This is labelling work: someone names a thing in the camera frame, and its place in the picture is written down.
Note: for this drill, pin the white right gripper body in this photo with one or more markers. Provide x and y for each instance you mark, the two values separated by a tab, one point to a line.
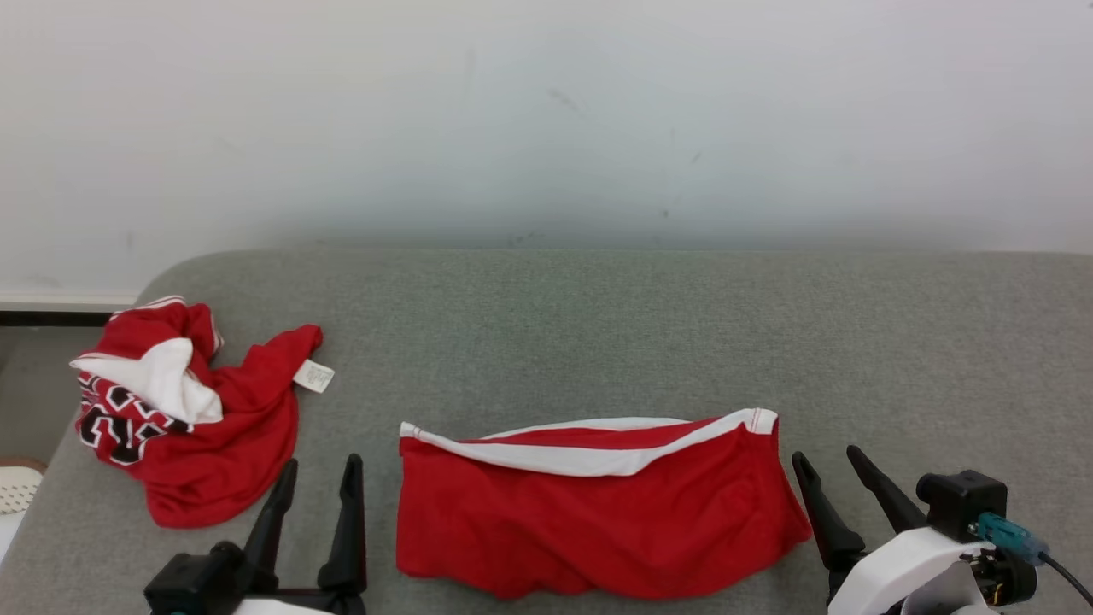
905	564

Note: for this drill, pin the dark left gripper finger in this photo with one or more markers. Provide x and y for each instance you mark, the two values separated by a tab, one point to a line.
271	538
348	538

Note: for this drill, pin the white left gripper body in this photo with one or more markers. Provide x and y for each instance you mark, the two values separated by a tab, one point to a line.
299	602

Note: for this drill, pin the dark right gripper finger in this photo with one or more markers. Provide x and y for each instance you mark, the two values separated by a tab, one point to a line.
830	530
892	504

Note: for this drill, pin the red number 23 basketball jersey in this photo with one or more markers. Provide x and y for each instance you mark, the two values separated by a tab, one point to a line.
230	444

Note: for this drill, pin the red shorts with white trim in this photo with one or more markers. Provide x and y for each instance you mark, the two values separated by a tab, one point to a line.
598	521

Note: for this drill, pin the white perforated laundry basket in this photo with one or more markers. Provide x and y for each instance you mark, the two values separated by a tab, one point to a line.
17	491

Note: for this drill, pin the grey fabric sofa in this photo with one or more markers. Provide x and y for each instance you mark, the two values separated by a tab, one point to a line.
598	333

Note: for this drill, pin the white and black baseboard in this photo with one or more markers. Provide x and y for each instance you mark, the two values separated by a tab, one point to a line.
51	309

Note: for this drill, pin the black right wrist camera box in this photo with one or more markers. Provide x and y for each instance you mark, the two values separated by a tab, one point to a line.
961	504

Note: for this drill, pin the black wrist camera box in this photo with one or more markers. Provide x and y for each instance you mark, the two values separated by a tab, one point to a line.
961	504
192	581

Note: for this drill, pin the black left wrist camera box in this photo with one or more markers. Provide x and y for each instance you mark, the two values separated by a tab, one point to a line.
192	581

